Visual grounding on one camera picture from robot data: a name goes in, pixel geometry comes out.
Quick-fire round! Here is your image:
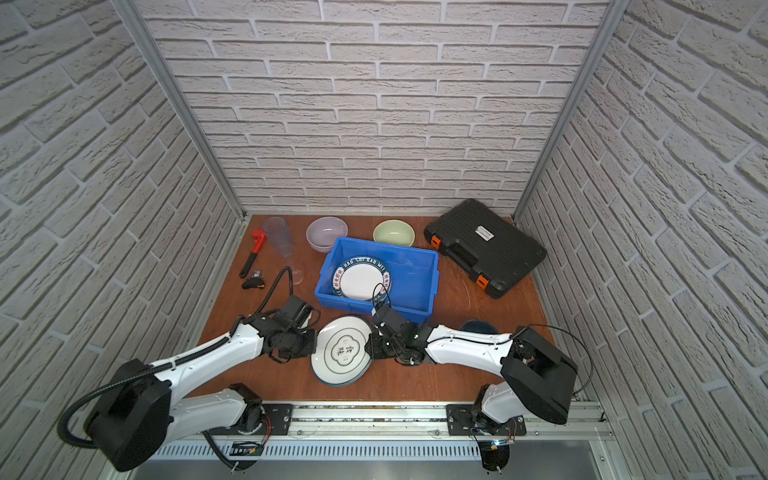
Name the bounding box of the grey blue bowl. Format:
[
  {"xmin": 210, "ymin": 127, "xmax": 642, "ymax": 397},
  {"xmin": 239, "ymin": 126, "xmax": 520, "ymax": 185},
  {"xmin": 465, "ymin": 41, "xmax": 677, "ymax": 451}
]
[{"xmin": 460, "ymin": 319, "xmax": 499, "ymax": 335}]

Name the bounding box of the black tool case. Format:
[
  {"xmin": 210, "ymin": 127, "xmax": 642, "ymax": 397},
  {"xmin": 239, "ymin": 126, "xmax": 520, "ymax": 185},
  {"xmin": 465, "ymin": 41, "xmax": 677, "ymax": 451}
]
[{"xmin": 424, "ymin": 199, "xmax": 547, "ymax": 299}]

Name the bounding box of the blue plastic bin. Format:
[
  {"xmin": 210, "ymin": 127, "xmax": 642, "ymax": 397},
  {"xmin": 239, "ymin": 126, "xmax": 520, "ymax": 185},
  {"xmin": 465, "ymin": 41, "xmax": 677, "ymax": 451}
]
[{"xmin": 315, "ymin": 237, "xmax": 439, "ymax": 323}]

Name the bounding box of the light green bowl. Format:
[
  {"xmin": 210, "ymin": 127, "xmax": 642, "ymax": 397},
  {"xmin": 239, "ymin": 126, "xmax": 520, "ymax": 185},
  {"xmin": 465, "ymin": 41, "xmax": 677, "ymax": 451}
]
[{"xmin": 373, "ymin": 219, "xmax": 415, "ymax": 247}]

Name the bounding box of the green rimmed white plate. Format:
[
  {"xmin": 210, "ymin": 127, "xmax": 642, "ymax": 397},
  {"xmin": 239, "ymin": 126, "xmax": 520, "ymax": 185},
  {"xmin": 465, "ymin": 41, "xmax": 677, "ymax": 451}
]
[{"xmin": 332, "ymin": 256, "xmax": 392, "ymax": 302}]

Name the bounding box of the lavender bowl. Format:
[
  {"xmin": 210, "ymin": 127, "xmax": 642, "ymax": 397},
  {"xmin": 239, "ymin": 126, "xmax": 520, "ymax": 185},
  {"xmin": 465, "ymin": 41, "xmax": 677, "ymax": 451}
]
[{"xmin": 306, "ymin": 217, "xmax": 348, "ymax": 253}]

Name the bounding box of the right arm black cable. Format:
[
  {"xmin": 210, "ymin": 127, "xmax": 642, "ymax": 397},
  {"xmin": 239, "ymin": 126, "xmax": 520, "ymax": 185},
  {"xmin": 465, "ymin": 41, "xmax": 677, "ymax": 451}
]
[{"xmin": 370, "ymin": 281, "xmax": 595, "ymax": 457}]

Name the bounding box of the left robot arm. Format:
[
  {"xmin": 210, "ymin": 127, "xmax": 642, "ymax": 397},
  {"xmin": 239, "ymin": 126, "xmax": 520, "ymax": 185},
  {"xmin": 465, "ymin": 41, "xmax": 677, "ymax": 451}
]
[{"xmin": 84, "ymin": 295, "xmax": 316, "ymax": 472}]

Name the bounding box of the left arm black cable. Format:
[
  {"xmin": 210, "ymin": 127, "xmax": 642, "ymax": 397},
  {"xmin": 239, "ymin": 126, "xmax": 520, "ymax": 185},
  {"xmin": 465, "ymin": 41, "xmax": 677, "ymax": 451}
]
[{"xmin": 56, "ymin": 265, "xmax": 295, "ymax": 472}]

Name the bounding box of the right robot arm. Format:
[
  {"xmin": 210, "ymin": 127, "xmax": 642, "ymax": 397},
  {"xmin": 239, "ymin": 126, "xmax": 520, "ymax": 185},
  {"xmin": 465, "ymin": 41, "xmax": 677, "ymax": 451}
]
[{"xmin": 366, "ymin": 303, "xmax": 578, "ymax": 436}]

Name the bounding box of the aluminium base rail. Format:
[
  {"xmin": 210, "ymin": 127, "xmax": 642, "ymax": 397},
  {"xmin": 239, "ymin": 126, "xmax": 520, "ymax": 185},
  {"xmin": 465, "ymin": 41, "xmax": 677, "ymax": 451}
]
[{"xmin": 122, "ymin": 398, "xmax": 616, "ymax": 463}]

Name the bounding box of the red pipe wrench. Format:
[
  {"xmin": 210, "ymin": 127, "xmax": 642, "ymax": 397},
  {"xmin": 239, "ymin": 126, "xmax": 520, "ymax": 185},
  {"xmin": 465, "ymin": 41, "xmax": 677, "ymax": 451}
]
[{"xmin": 239, "ymin": 229, "xmax": 267, "ymax": 279}]

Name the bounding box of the pink clear plastic cup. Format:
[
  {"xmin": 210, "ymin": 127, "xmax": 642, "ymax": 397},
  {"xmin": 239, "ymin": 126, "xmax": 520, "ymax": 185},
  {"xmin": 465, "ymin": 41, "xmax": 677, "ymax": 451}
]
[{"xmin": 285, "ymin": 254, "xmax": 305, "ymax": 286}]

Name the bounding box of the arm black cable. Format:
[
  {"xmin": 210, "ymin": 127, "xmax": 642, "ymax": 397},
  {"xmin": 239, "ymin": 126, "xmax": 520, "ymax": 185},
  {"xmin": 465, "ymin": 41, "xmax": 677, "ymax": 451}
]
[
  {"xmin": 370, "ymin": 281, "xmax": 595, "ymax": 457},
  {"xmin": 56, "ymin": 265, "xmax": 295, "ymax": 472}
]

